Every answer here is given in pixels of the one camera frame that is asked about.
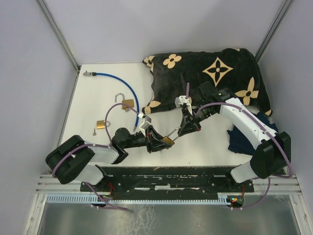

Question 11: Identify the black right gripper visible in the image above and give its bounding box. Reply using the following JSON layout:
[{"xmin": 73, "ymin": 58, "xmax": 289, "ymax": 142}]
[{"xmin": 177, "ymin": 104, "xmax": 215, "ymax": 137}]

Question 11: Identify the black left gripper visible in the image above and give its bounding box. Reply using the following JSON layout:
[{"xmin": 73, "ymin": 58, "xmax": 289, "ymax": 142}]
[{"xmin": 123, "ymin": 124, "xmax": 172, "ymax": 153}]

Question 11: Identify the large brass padlock with keys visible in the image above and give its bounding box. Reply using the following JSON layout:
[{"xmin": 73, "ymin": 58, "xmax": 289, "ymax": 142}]
[{"xmin": 162, "ymin": 127, "xmax": 180, "ymax": 146}]

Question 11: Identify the brass padlock with key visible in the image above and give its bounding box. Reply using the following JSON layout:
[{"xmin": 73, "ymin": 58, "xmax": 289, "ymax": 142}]
[{"xmin": 114, "ymin": 93, "xmax": 134, "ymax": 112}]

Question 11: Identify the small brass padlock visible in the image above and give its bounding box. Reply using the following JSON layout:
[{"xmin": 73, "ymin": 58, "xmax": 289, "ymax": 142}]
[{"xmin": 96, "ymin": 120, "xmax": 111, "ymax": 129}]

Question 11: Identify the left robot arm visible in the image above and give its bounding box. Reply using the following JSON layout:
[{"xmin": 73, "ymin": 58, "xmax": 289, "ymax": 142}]
[{"xmin": 45, "ymin": 125, "xmax": 175, "ymax": 191}]

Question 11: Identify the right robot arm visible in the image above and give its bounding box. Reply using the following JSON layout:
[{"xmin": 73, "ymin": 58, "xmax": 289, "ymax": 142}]
[{"xmin": 175, "ymin": 82, "xmax": 293, "ymax": 191}]

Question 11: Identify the dark blue cloth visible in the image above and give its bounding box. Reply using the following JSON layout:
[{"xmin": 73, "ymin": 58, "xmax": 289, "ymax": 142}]
[{"xmin": 227, "ymin": 112, "xmax": 279, "ymax": 156}]

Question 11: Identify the black floral patterned blanket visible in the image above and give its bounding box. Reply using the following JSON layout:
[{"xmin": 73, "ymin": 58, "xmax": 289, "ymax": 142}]
[{"xmin": 142, "ymin": 48, "xmax": 273, "ymax": 116}]

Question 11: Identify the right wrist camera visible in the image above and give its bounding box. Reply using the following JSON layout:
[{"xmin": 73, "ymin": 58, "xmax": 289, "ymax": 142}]
[{"xmin": 175, "ymin": 95, "xmax": 192, "ymax": 114}]

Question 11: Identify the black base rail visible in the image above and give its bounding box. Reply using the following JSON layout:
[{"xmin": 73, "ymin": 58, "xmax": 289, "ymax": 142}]
[{"xmin": 80, "ymin": 167, "xmax": 254, "ymax": 200}]

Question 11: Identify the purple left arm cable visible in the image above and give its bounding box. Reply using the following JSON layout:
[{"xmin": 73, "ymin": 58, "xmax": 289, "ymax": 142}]
[{"xmin": 50, "ymin": 102, "xmax": 141, "ymax": 178}]

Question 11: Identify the white slotted cable duct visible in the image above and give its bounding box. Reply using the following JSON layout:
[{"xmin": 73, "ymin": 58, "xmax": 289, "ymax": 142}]
[{"xmin": 46, "ymin": 192, "xmax": 233, "ymax": 204}]

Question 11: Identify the blue cable with plug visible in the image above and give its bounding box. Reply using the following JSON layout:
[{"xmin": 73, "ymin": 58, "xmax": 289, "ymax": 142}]
[{"xmin": 83, "ymin": 70, "xmax": 141, "ymax": 133}]

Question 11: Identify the right aluminium frame post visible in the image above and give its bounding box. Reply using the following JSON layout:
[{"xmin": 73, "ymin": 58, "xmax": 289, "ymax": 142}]
[{"xmin": 255, "ymin": 0, "xmax": 294, "ymax": 63}]

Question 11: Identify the aluminium frame post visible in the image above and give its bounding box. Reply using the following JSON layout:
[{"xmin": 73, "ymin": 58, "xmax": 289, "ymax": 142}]
[
  {"xmin": 36, "ymin": 0, "xmax": 81, "ymax": 71},
  {"xmin": 255, "ymin": 0, "xmax": 294, "ymax": 63}
]

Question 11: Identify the left aluminium frame post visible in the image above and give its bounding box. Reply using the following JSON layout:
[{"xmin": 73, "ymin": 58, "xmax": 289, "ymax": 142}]
[{"xmin": 36, "ymin": 0, "xmax": 81, "ymax": 71}]

